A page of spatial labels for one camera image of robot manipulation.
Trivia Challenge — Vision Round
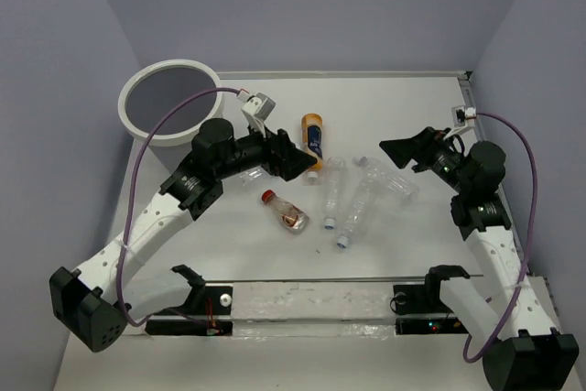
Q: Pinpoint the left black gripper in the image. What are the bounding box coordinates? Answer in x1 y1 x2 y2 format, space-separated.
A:
214 116 316 182

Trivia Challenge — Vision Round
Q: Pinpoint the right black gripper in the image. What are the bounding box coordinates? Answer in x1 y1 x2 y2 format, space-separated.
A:
378 126 472 194

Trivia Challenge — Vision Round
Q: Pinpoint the small clear bottle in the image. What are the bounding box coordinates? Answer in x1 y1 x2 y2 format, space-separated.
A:
239 167 271 187

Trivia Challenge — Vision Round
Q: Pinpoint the crushed clear bottle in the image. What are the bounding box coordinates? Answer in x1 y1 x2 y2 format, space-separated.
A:
353 156 419 206

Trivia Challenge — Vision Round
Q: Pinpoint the red cap clear bottle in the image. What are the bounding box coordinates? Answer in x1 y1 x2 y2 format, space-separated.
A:
261 190 309 234

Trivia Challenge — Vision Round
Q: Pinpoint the long clear bottle blue cap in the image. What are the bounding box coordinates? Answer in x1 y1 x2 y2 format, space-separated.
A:
335 176 381 249

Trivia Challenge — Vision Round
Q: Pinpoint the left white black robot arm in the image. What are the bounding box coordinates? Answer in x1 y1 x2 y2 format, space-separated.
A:
49 118 317 353

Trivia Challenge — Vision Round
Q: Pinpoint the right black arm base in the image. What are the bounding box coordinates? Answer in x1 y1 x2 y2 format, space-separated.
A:
389 265 470 335

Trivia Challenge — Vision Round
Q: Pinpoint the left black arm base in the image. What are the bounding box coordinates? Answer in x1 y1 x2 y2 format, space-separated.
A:
145 265 233 337

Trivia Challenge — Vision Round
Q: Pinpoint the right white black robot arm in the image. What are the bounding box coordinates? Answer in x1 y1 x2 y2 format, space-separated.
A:
379 127 580 390

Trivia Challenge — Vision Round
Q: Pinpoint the white round plastic bin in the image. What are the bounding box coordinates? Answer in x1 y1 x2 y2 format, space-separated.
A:
118 59 223 171

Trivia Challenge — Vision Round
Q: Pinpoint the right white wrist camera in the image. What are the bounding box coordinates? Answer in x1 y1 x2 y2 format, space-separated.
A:
446 105 477 137

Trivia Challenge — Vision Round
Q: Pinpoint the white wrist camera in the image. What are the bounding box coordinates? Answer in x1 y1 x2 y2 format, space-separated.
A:
446 105 477 137
237 90 276 137

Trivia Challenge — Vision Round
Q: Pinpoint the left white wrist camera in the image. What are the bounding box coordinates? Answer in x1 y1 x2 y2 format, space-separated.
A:
237 90 276 137

